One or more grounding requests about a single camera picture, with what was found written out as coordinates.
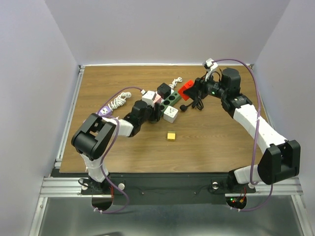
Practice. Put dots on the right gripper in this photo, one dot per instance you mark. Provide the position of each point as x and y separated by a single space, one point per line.
200 84

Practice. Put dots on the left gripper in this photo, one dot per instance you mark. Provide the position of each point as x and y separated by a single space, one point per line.
155 115

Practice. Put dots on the red cube socket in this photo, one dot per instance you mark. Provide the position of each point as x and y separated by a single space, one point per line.
186 86

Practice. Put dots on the purple power strip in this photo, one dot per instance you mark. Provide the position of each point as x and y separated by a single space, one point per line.
105 111

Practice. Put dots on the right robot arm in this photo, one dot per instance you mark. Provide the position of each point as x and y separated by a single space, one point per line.
280 156

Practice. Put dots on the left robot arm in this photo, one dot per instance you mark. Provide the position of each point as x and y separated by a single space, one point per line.
98 132

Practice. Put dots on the yellow green charger plug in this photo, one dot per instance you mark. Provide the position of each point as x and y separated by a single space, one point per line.
171 136

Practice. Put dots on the pink cube socket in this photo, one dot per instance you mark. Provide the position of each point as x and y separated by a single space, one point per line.
158 99

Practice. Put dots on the white cube adapter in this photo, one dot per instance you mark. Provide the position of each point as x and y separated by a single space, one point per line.
170 114

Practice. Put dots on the green power strip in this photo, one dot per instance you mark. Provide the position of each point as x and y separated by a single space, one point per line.
171 100

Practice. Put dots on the black cube adapter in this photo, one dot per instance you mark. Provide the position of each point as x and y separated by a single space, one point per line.
164 90

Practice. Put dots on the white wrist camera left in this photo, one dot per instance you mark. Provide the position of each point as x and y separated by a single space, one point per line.
149 97

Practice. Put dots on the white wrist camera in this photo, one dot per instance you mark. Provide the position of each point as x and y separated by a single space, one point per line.
149 97
210 65

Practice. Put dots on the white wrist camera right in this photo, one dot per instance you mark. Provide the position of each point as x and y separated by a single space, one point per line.
210 65

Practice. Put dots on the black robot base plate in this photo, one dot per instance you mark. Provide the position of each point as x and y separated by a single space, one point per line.
164 189

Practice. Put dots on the aluminium table edge rail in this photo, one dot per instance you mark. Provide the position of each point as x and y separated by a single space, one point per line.
62 145

